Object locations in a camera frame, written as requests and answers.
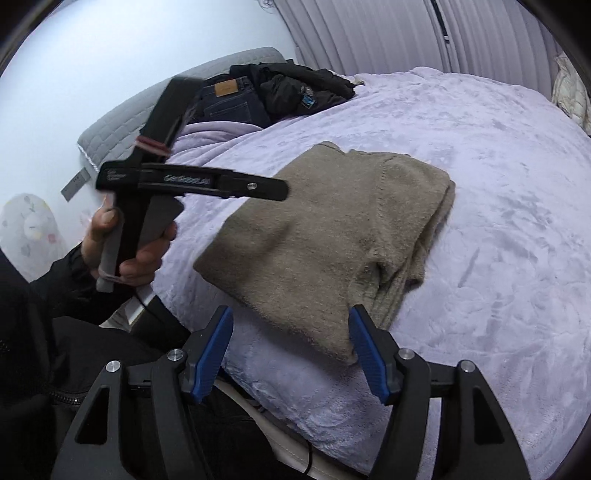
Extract grey fleece blanket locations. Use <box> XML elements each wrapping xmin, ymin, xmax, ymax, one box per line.
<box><xmin>175</xmin><ymin>119</ymin><xmax>264</xmax><ymax>153</ymax></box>

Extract white floral round cushion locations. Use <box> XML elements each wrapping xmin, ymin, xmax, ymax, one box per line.
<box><xmin>0</xmin><ymin>193</ymin><xmax>70</xmax><ymax>283</ymax></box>

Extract white puffer jacket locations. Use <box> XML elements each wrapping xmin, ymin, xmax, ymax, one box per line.
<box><xmin>551</xmin><ymin>53</ymin><xmax>591</xmax><ymax>134</ymax></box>

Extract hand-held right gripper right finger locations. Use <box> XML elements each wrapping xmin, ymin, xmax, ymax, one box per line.
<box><xmin>348</xmin><ymin>304</ymin><xmax>532</xmax><ymax>480</ymax></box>

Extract person's left hand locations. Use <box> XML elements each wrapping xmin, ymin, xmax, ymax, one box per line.
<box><xmin>81</xmin><ymin>196</ymin><xmax>178</xmax><ymax>288</ymax></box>

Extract person's left forearm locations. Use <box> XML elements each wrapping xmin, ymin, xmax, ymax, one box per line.
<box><xmin>28</xmin><ymin>244</ymin><xmax>109</xmax><ymax>326</ymax></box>

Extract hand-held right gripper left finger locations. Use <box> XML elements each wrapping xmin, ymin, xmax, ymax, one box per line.
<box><xmin>50</xmin><ymin>305</ymin><xmax>235</xmax><ymax>480</ymax></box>

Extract person's black jacket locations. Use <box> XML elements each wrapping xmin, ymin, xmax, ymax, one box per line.
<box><xmin>0</xmin><ymin>251</ymin><xmax>167</xmax><ymax>480</ymax></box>

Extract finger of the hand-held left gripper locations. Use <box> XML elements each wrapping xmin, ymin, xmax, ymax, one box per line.
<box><xmin>217</xmin><ymin>172</ymin><xmax>289</xmax><ymax>202</ymax></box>

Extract beige knit sweater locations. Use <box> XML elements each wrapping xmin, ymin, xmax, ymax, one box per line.
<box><xmin>193</xmin><ymin>141</ymin><xmax>457</xmax><ymax>366</ymax></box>

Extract lavender plush blanket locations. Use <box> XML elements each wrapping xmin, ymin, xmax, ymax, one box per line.
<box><xmin>152</xmin><ymin>67</ymin><xmax>591</xmax><ymax>478</ymax></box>

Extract white bed frame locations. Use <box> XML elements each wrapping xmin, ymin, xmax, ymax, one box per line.
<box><xmin>99</xmin><ymin>284</ymin><xmax>370</xmax><ymax>480</ymax></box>

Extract grey quilted headboard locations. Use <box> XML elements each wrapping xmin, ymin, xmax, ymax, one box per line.
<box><xmin>78</xmin><ymin>46</ymin><xmax>284</xmax><ymax>174</ymax></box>

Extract dark blue jeans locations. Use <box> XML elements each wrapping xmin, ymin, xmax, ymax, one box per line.
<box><xmin>191</xmin><ymin>76</ymin><xmax>273</xmax><ymax>129</ymax></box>

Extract white pleated curtain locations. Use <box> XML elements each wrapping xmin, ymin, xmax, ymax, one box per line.
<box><xmin>270</xmin><ymin>0</ymin><xmax>568</xmax><ymax>93</ymax></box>

